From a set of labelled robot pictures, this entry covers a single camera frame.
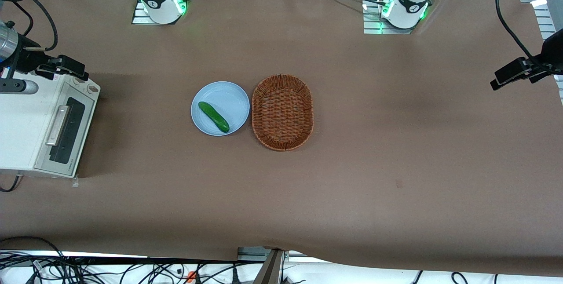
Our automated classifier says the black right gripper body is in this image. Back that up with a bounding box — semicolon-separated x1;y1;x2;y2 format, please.
15;47;61;78

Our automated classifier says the oven door with metal handle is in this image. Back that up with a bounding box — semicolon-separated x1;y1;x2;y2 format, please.
34;92;95;176

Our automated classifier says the white toaster oven body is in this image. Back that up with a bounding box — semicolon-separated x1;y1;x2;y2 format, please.
0;71;101;179

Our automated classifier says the green cucumber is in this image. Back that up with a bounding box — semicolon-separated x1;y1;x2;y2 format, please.
197;101;230;134

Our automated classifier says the light blue round plate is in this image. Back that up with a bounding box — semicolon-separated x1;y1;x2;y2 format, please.
190;81;251;137

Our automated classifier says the brown table cloth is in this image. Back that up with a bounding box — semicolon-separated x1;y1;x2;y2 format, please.
0;0;563;277

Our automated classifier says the brown wicker oval basket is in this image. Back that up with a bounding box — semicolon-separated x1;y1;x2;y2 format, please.
251;73;314;152

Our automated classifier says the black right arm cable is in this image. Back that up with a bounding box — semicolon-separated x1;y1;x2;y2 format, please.
12;0;59;52

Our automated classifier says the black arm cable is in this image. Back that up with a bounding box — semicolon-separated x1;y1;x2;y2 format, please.
495;0;536;59
12;0;59;52

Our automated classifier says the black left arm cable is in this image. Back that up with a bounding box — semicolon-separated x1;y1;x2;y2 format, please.
495;0;536;59

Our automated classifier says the aluminium frame rail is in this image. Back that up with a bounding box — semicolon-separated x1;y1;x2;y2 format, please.
517;0;563;105

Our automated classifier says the black oven power cable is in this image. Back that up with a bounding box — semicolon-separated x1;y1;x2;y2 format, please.
0;174;22;193

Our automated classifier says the black floor cable bundle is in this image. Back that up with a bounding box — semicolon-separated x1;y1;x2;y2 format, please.
0;236;247;284

